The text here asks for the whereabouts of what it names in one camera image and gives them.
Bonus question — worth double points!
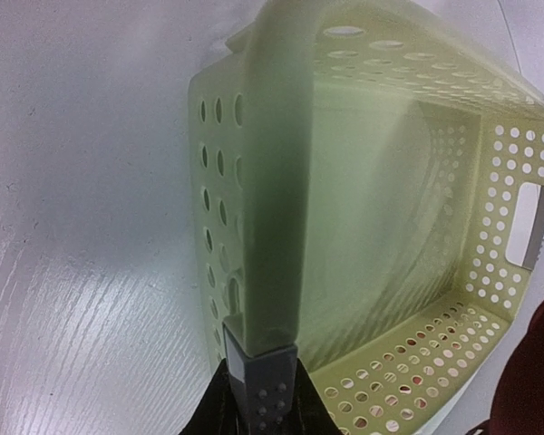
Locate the dark red bra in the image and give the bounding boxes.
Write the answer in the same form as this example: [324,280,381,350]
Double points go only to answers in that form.
[468,301,544,435]

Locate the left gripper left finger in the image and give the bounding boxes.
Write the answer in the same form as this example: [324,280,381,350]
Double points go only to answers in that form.
[189,360,243,435]

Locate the green plastic basket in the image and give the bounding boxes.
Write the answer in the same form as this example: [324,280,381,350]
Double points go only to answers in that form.
[188,1,544,434]

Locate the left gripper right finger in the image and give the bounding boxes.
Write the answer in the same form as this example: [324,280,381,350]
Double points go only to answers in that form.
[287,360,341,435]

